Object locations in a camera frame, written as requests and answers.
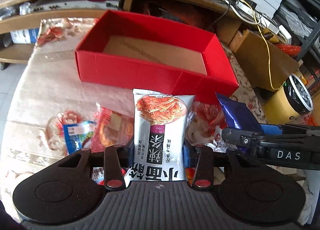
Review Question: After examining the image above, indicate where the dark blue snack packet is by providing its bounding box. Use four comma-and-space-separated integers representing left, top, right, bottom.
216, 94, 264, 132

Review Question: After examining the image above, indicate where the red clear pastry packet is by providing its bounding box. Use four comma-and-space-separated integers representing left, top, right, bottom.
91, 105, 134, 153

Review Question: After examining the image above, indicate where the blue sausage snack packet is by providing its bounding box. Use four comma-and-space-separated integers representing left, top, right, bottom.
63, 121, 95, 154

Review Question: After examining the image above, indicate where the clear bun bread packet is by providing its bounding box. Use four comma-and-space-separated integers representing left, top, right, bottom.
207, 125, 237, 153

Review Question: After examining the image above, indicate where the gold cylindrical tin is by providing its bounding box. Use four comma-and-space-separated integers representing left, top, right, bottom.
263, 74, 313, 124

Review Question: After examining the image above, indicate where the brown cardboard box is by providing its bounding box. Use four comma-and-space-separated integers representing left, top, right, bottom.
228, 30, 299, 91

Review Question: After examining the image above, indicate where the floral beige tablecloth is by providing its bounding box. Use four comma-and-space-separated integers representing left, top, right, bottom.
0, 17, 308, 223

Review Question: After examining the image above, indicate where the white power strip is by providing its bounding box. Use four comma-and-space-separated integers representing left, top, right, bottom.
234, 2, 292, 44

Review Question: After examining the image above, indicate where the red cardboard box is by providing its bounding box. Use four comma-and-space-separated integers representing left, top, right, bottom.
75, 10, 239, 105

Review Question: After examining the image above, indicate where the wooden TV cabinet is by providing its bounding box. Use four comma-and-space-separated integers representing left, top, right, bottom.
1, 0, 241, 65

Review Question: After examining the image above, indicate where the white blue carton box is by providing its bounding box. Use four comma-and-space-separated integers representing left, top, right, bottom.
10, 28, 39, 44

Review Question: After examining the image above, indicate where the silver media player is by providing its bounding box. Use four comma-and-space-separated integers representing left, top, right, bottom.
31, 0, 123, 12

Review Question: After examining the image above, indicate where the yellow cable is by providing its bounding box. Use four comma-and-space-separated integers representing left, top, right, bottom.
182, 0, 283, 91

